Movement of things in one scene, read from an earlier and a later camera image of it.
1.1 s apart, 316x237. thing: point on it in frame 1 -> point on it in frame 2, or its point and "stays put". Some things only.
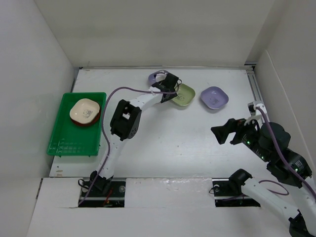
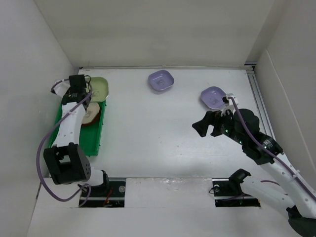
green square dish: (185, 94) -> (99, 88)
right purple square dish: (214, 97) stays put
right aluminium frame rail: (253, 83) stays put
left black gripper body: (172, 95) -> (68, 93)
